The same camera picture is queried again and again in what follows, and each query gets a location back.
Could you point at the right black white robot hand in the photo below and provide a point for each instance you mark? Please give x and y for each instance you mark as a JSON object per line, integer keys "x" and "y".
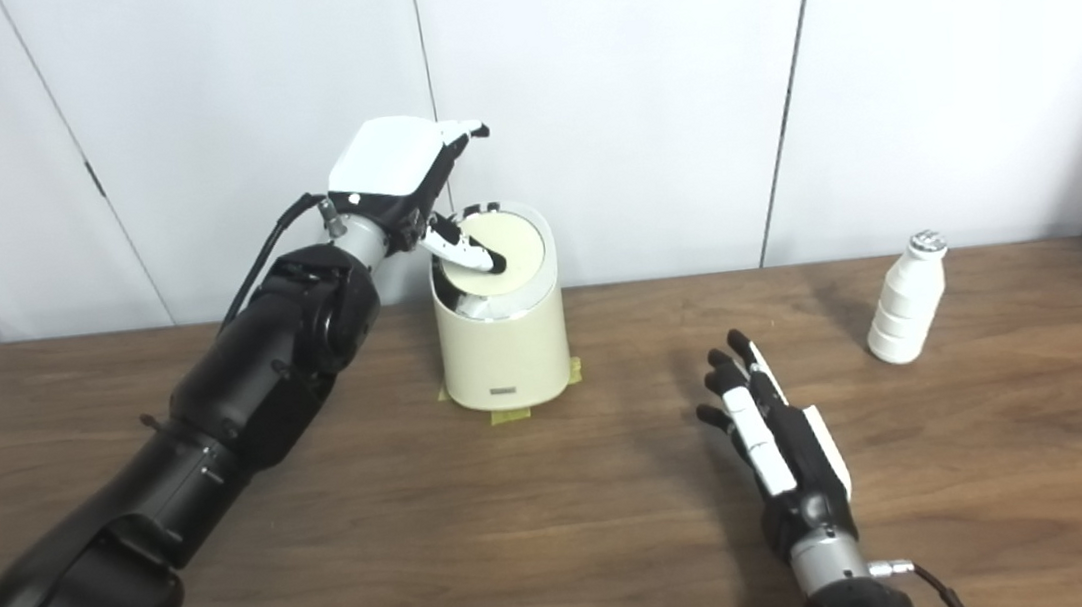
{"x": 800, "y": 467}

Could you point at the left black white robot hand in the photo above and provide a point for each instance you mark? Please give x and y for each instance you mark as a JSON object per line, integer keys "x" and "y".
{"x": 385, "y": 159}

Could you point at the round cream bin lid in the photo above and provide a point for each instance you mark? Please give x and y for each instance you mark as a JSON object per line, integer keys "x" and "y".
{"x": 520, "y": 245}

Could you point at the small white plastic bottle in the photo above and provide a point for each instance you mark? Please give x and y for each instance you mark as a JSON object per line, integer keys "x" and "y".
{"x": 903, "y": 306}

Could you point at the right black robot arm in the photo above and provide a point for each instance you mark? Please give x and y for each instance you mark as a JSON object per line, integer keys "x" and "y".
{"x": 843, "y": 593}

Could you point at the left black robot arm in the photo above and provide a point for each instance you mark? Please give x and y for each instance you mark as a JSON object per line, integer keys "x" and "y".
{"x": 238, "y": 386}

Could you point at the cream-colored round bin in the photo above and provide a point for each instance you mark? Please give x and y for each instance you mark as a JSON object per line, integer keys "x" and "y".
{"x": 505, "y": 347}

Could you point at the yellow masking tape piece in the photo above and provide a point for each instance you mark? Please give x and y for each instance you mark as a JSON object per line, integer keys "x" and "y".
{"x": 574, "y": 370}
{"x": 443, "y": 393}
{"x": 510, "y": 414}

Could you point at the dark wall panel hinge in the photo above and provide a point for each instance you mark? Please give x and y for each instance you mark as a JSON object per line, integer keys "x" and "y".
{"x": 93, "y": 178}

